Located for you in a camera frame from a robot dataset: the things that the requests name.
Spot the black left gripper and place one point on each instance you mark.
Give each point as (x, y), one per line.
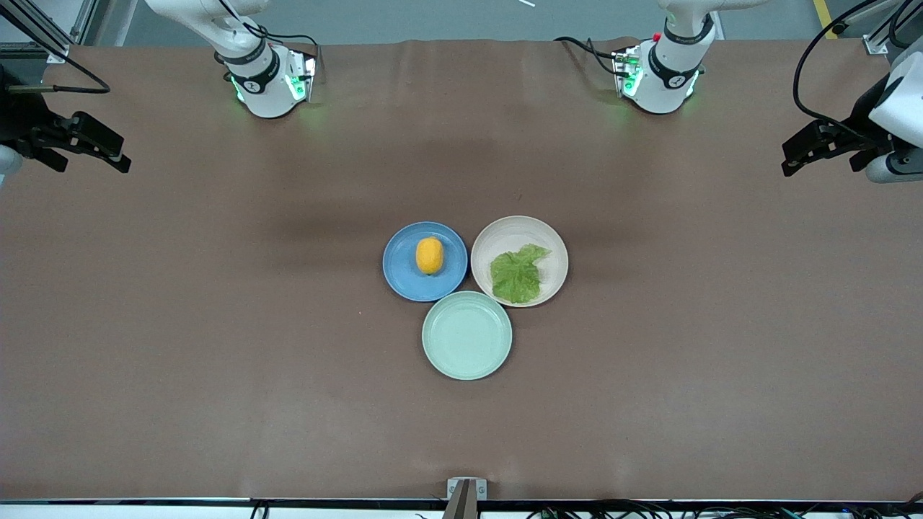
(863, 113)

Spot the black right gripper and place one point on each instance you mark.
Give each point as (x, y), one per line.
(21, 122)

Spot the green lettuce leaf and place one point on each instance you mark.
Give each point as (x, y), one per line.
(515, 277)

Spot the yellow lemon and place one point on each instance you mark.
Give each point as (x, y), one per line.
(430, 256)

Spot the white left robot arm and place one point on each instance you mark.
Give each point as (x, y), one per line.
(667, 83)

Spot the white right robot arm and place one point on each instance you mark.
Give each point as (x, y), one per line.
(267, 90)

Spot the brown table cover sheet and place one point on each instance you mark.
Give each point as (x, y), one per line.
(216, 360)

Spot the blue plate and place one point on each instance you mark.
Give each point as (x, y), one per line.
(404, 277)

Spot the beige plate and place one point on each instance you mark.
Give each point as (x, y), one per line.
(505, 234)

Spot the mint green plate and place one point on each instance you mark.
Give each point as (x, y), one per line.
(467, 337)

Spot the aluminium frame profile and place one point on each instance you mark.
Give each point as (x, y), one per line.
(43, 32)
(878, 42)

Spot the grey metal table bracket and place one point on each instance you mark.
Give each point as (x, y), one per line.
(466, 494)

